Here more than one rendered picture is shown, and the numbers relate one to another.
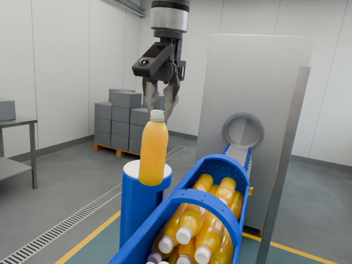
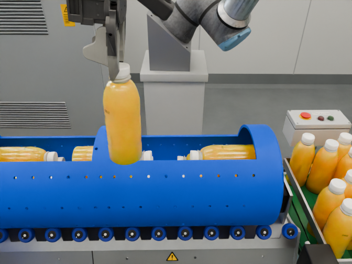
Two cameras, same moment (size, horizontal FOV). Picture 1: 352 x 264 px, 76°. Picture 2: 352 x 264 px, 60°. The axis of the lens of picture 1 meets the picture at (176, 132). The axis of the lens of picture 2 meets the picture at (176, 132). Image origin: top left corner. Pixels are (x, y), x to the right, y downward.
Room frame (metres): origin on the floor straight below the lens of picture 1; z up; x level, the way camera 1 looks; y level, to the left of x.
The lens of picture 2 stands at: (0.68, 0.58, 1.70)
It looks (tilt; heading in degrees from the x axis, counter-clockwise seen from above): 35 degrees down; 249
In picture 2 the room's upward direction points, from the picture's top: straight up
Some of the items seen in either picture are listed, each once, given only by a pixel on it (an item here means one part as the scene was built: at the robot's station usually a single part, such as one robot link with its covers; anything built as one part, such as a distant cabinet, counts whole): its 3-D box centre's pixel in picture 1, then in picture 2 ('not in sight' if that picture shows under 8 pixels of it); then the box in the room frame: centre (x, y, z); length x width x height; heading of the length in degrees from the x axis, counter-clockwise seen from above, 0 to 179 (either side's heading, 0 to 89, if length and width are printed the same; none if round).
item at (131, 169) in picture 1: (147, 168); not in sight; (1.22, 0.14, 1.03); 0.28 x 0.28 x 0.01
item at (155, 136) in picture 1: (153, 150); (122, 118); (0.60, 0.06, 1.37); 0.07 x 0.07 x 0.19
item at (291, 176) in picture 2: not in sight; (303, 202); (0.07, 0.11, 0.96); 0.40 x 0.01 x 0.03; 70
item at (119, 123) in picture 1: (132, 122); not in sight; (4.37, 0.88, 0.59); 1.20 x 0.80 x 1.19; 69
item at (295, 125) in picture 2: not in sight; (315, 127); (-0.14, -0.12, 1.05); 0.20 x 0.10 x 0.10; 160
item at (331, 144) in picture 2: not in sight; (331, 145); (-0.07, 0.02, 1.09); 0.04 x 0.04 x 0.02
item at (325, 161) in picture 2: not in sight; (322, 168); (-0.07, 0.02, 0.99); 0.07 x 0.07 x 0.19
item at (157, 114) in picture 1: (157, 114); (119, 71); (0.59, 0.05, 1.47); 0.04 x 0.04 x 0.02
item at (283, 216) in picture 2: not in sight; (279, 197); (0.15, 0.08, 0.99); 0.10 x 0.02 x 0.12; 70
